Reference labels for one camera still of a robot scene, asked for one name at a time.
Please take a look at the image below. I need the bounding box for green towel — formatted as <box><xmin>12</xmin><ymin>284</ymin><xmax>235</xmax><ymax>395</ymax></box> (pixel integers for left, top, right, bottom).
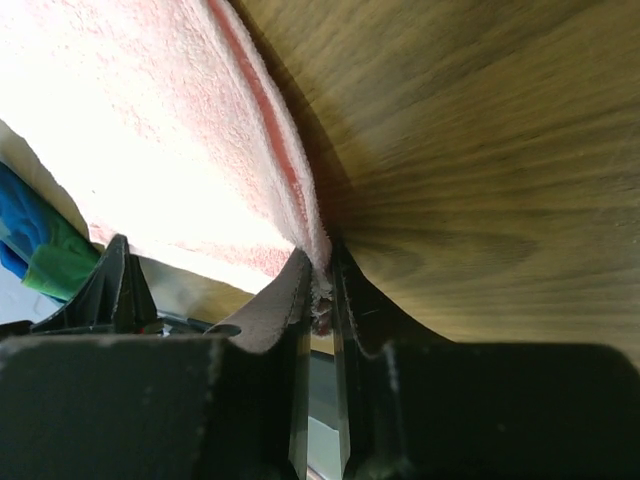
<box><xmin>22</xmin><ymin>213</ymin><xmax>101</xmax><ymax>301</ymax></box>

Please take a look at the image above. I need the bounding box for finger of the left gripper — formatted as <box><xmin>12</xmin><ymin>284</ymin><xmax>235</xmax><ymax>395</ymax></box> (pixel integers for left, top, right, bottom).
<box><xmin>30</xmin><ymin>235</ymin><xmax>128</xmax><ymax>334</ymax></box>
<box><xmin>117</xmin><ymin>251</ymin><xmax>158</xmax><ymax>334</ymax></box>

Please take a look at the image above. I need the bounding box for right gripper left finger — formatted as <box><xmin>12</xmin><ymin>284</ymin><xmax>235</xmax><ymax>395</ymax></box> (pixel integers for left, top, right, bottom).
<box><xmin>1</xmin><ymin>251</ymin><xmax>312</xmax><ymax>479</ymax></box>

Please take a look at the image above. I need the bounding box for pink towel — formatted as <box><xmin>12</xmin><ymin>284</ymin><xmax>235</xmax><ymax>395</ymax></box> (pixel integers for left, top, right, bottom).
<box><xmin>1</xmin><ymin>1</ymin><xmax>332</xmax><ymax>336</ymax></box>

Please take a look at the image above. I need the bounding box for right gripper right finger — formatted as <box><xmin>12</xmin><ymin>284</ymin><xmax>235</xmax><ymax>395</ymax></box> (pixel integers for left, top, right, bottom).
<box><xmin>331</xmin><ymin>243</ymin><xmax>639</xmax><ymax>479</ymax></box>

